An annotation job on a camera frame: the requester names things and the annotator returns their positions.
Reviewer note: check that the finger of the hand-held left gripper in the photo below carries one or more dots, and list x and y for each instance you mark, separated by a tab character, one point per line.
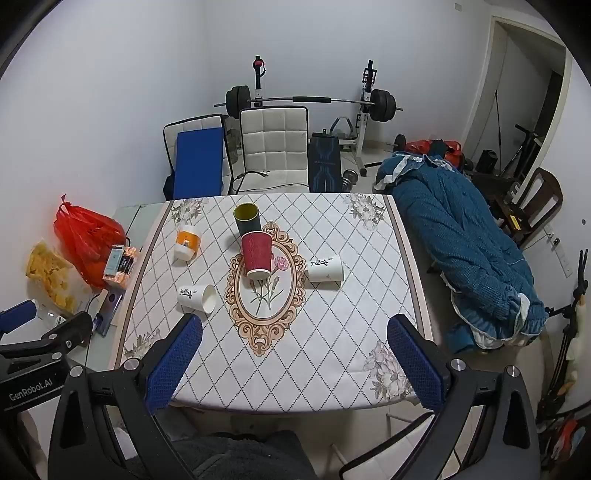
16	316
69	332

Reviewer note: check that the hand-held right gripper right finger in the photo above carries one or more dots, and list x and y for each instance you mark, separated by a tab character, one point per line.
415	364

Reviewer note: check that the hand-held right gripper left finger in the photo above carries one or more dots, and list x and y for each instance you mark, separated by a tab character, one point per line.
173	364

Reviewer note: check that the white paper cup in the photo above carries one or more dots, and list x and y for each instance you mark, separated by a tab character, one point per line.
196	297
325	268

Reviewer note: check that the orange and white cup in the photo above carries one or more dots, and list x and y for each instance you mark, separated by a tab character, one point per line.
187	244

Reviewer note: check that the red ribbed paper cup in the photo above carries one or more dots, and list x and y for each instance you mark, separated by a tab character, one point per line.
256	254

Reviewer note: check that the dark green paper cup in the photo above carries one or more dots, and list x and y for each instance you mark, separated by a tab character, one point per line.
248	220

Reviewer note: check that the purple flat device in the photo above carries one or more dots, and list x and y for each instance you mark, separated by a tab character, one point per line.
108	314

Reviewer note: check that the clear bag of yellow chips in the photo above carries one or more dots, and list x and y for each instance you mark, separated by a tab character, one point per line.
51	274

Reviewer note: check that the orange and teal packet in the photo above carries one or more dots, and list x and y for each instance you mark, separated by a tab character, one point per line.
121	263

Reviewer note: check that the floral printed tablecloth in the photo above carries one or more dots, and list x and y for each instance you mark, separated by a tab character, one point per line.
332	332

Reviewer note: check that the red plastic bag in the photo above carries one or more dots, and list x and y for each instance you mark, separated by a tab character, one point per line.
83	240

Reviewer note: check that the person's dark clothing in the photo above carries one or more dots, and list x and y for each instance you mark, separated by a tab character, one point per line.
249	457

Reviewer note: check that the blue quilted robe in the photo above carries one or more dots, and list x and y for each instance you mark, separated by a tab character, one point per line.
452	240

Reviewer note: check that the black stand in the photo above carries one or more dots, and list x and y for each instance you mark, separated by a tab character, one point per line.
565	332

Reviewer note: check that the metal dumbbell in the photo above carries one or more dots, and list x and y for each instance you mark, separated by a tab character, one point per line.
353	179

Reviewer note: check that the blue flat board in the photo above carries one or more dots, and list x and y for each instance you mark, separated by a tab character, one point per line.
199	164

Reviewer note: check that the dark wooden chair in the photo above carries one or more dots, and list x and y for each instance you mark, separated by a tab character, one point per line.
542	203

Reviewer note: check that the black box speaker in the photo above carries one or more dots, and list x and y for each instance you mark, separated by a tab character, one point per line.
487	160

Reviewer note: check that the black and blue weight bench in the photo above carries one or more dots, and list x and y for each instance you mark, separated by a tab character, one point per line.
324	161

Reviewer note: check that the white padded chair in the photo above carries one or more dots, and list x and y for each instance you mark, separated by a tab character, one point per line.
196	123
274	147

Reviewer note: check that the white barbell rack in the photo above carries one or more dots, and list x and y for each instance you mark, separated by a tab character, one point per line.
364	124

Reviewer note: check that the black barbell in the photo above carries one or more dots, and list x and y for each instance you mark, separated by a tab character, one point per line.
314	99

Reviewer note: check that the white chair frame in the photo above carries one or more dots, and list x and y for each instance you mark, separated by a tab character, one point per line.
392	443

